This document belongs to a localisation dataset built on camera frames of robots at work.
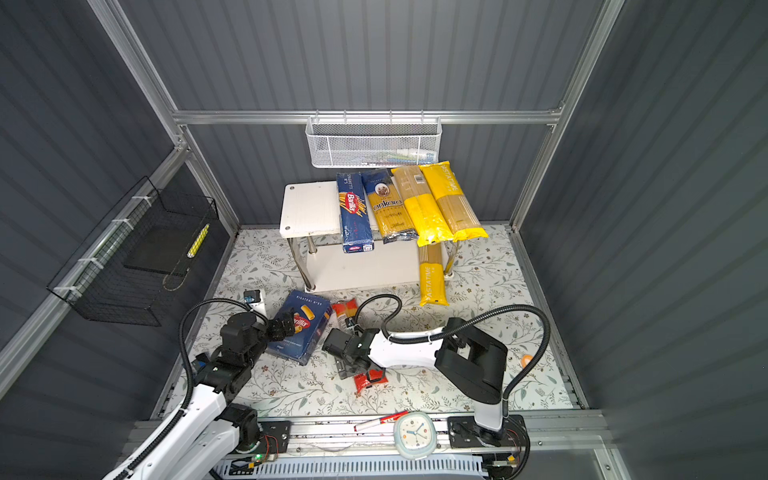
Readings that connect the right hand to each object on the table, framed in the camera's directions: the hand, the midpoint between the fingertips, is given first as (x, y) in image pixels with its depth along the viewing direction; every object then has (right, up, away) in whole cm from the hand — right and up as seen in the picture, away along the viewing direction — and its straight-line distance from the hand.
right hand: (359, 363), depth 86 cm
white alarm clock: (+15, -12, -14) cm, 24 cm away
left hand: (-23, +16, -4) cm, 28 cm away
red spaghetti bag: (-4, +14, +8) cm, 17 cm away
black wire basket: (-55, +33, -11) cm, 65 cm away
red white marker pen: (+7, -11, -10) cm, 16 cm away
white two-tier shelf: (-11, +41, -10) cm, 43 cm away
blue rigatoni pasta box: (-15, +13, +3) cm, 20 cm away
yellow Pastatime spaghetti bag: (+22, +23, +8) cm, 33 cm away
